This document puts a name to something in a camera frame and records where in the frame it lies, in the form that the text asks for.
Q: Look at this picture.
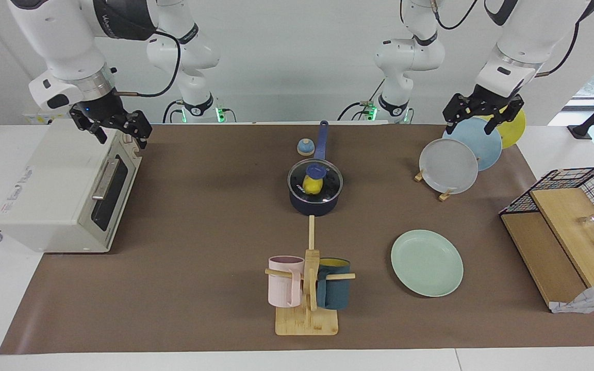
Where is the light wooden board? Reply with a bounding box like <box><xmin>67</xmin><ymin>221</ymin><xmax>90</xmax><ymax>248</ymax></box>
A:
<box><xmin>529</xmin><ymin>187</ymin><xmax>594</xmax><ymax>288</ymax></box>

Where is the dark teal mug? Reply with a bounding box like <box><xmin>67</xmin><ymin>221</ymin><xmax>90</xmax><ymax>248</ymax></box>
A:
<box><xmin>316</xmin><ymin>258</ymin><xmax>352</xmax><ymax>310</ymax></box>

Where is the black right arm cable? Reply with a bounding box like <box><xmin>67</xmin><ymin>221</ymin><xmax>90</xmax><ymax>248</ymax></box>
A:
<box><xmin>114</xmin><ymin>30</ymin><xmax>182</xmax><ymax>98</ymax></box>

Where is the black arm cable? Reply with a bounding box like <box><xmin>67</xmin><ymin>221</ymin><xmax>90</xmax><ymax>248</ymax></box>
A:
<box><xmin>114</xmin><ymin>30</ymin><xmax>182</xmax><ymax>98</ymax></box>
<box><xmin>533</xmin><ymin>21</ymin><xmax>581</xmax><ymax>78</ymax></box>

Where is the wooden plate rack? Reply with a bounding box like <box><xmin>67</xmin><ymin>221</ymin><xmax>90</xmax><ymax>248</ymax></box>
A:
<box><xmin>415</xmin><ymin>169</ymin><xmax>454</xmax><ymax>202</ymax></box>

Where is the grey plate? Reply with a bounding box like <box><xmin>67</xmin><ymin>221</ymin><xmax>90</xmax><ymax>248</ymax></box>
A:
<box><xmin>419</xmin><ymin>138</ymin><xmax>479</xmax><ymax>195</ymax></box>

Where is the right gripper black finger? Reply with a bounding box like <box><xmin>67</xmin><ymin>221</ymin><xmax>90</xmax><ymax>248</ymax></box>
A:
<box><xmin>69</xmin><ymin>107</ymin><xmax>108</xmax><ymax>144</ymax></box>
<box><xmin>124</xmin><ymin>110</ymin><xmax>152</xmax><ymax>149</ymax></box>

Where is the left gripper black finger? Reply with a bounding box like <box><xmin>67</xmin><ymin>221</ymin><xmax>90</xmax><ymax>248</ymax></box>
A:
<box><xmin>484</xmin><ymin>97</ymin><xmax>525</xmax><ymax>136</ymax></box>
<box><xmin>442</xmin><ymin>95</ymin><xmax>470</xmax><ymax>136</ymax></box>

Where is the glass lid with blue knob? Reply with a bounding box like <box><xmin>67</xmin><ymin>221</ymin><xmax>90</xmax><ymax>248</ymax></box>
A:
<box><xmin>287</xmin><ymin>159</ymin><xmax>343</xmax><ymax>203</ymax></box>

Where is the pink mug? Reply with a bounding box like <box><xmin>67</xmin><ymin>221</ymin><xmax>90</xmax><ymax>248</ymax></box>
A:
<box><xmin>268</xmin><ymin>256</ymin><xmax>305</xmax><ymax>308</ymax></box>

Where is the yellow plate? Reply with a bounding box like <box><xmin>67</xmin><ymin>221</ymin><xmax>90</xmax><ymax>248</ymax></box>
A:
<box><xmin>475</xmin><ymin>106</ymin><xmax>526</xmax><ymax>150</ymax></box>

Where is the wooden mug tree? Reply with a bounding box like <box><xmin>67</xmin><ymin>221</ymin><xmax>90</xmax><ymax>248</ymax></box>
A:
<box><xmin>265</xmin><ymin>215</ymin><xmax>356</xmax><ymax>336</ymax></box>

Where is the brown table mat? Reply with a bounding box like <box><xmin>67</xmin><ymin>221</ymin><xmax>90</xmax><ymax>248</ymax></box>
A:
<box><xmin>0</xmin><ymin>124</ymin><xmax>594</xmax><ymax>355</ymax></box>

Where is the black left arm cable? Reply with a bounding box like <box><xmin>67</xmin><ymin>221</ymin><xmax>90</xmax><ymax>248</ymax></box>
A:
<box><xmin>533</xmin><ymin>21</ymin><xmax>581</xmax><ymax>78</ymax></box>

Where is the dark blue saucepan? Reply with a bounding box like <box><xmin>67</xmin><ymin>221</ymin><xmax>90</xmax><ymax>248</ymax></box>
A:
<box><xmin>287</xmin><ymin>121</ymin><xmax>343</xmax><ymax>216</ymax></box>

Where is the light blue plate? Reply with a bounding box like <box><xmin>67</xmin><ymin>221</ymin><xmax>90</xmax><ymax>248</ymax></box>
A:
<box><xmin>442</xmin><ymin>117</ymin><xmax>503</xmax><ymax>172</ymax></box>

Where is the white toaster oven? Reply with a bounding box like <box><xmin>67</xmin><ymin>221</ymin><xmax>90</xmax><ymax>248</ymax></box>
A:
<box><xmin>0</xmin><ymin>119</ymin><xmax>143</xmax><ymax>254</ymax></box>

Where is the brown wooden board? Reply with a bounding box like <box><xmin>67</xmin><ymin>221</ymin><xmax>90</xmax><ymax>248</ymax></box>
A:
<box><xmin>501</xmin><ymin>211</ymin><xmax>589</xmax><ymax>310</ymax></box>

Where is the green plate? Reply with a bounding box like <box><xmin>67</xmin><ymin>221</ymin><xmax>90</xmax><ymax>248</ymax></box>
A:
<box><xmin>391</xmin><ymin>229</ymin><xmax>464</xmax><ymax>298</ymax></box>

